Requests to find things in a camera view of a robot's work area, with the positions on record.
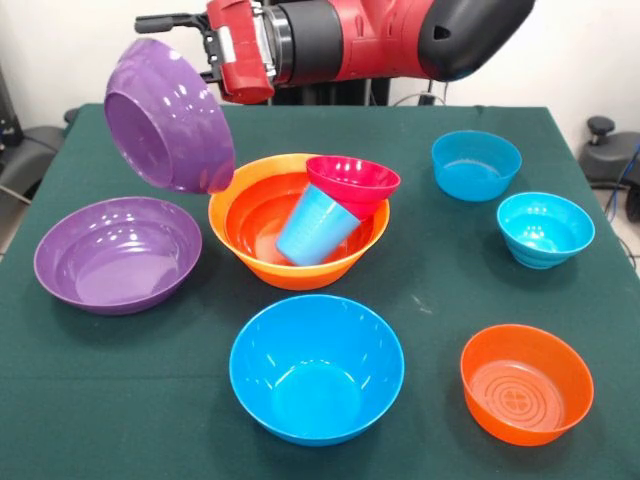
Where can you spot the large orange bowl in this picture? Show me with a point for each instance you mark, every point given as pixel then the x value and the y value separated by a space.
pixel 310 280

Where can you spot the cyan ribbed bowl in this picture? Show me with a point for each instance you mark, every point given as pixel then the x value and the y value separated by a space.
pixel 545 225

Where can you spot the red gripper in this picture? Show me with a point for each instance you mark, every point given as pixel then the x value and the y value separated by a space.
pixel 240 50

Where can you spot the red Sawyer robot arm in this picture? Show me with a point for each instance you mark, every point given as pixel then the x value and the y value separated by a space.
pixel 380 40

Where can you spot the blue cup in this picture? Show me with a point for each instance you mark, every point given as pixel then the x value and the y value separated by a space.
pixel 315 230

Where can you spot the dark grey pedestal foot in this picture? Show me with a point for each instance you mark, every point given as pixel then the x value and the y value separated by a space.
pixel 35 145
pixel 610 155

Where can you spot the magenta bowl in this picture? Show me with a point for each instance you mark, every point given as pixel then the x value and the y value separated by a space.
pixel 355 180

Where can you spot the dark green tablecloth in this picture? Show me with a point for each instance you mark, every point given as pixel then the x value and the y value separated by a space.
pixel 400 450

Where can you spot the large blue bowl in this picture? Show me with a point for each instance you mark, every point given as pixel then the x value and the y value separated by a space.
pixel 315 370

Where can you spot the purple bowl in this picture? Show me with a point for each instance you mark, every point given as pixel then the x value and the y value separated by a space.
pixel 115 255
pixel 190 125

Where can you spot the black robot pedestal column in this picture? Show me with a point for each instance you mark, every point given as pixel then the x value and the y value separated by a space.
pixel 325 95

